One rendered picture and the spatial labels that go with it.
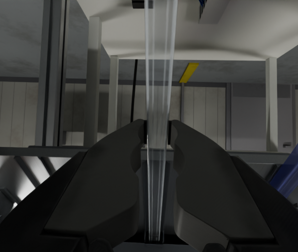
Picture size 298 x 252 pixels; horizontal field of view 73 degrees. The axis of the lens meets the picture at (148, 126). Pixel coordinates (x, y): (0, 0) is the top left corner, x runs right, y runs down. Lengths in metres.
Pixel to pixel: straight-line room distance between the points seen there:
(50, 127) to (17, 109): 3.55
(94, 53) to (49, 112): 0.24
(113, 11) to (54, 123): 0.35
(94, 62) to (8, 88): 3.58
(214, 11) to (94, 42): 0.32
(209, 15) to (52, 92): 0.40
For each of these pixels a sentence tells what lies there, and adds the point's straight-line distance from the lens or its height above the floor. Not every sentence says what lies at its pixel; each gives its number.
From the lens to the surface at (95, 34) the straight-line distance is 0.64.
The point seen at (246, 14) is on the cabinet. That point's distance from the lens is 0.68.
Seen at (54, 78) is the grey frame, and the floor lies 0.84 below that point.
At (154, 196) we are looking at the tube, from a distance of 0.20.
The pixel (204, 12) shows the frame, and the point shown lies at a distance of 0.56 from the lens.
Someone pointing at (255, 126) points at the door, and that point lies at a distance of 3.72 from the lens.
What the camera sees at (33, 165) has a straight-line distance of 0.21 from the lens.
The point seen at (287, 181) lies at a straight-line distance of 0.20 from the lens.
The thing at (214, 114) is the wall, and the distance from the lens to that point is 3.52.
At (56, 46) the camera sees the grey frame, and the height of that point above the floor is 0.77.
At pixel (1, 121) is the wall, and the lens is 4.12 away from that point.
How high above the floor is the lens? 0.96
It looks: 4 degrees down
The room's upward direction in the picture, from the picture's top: 178 degrees counter-clockwise
